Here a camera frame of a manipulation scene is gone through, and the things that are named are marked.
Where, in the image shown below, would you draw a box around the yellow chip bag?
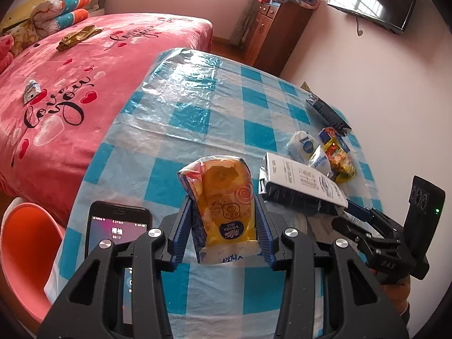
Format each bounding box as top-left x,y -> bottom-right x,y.
323,138 -> 356,184

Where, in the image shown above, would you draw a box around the white milk carton box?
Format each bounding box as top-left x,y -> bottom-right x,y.
259,152 -> 349,216

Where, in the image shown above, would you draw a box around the yellow snack bag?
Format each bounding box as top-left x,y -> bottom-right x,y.
178,155 -> 261,265

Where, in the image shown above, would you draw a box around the crushed white bottle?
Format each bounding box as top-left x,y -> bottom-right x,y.
286,131 -> 320,164

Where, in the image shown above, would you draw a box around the dark blue carton box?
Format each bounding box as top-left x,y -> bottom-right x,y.
306,94 -> 352,136

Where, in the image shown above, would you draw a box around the white yogurt bottle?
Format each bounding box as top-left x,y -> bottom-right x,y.
308,145 -> 332,177

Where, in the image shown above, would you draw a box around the small blue white carton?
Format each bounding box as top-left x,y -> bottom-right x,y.
319,127 -> 350,153

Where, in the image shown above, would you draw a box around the orange plastic trash bucket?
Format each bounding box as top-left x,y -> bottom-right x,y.
1,202 -> 65,323

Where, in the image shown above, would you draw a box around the person right hand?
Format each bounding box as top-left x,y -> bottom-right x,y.
382,276 -> 411,315

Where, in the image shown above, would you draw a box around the black smartphone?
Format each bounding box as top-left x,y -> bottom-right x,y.
84,200 -> 153,325

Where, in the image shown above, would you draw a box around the blue checkered tablecloth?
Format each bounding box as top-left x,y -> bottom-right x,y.
38,48 -> 381,338

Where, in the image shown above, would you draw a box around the pink bed with bedspread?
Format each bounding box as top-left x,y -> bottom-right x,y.
1,13 -> 214,225

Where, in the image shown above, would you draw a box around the brown wooden cabinet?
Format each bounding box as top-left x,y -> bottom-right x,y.
243,2 -> 312,77

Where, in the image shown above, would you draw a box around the grey curtain right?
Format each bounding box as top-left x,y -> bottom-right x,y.
229,0 -> 257,46

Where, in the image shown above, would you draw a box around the small wrapper on bed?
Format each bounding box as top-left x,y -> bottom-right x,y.
23,80 -> 41,105

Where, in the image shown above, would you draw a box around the olive cloth on bed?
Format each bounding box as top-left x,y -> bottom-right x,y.
57,25 -> 103,52

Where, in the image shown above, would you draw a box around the rolled colourful quilt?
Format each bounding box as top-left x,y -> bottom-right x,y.
30,0 -> 91,38

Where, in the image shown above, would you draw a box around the pink pillows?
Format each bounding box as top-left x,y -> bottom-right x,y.
0,34 -> 14,73

